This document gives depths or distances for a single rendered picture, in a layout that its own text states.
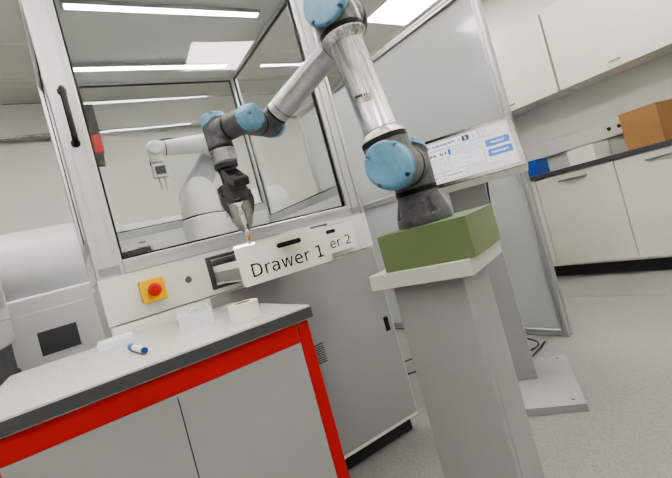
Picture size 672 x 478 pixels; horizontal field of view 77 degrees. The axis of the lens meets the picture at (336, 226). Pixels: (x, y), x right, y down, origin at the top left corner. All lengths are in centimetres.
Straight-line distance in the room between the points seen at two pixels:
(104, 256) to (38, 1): 81
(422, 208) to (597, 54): 321
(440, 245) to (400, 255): 11
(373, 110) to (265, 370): 64
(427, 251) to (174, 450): 68
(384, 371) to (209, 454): 104
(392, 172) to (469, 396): 60
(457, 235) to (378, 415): 102
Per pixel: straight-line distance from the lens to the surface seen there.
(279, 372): 97
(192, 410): 93
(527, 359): 214
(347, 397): 177
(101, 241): 148
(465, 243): 104
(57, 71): 162
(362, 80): 108
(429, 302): 114
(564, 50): 430
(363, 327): 178
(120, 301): 147
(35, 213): 476
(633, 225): 381
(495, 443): 124
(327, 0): 114
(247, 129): 126
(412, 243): 109
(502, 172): 190
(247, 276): 120
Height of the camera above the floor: 91
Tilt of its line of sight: level
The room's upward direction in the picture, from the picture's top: 15 degrees counter-clockwise
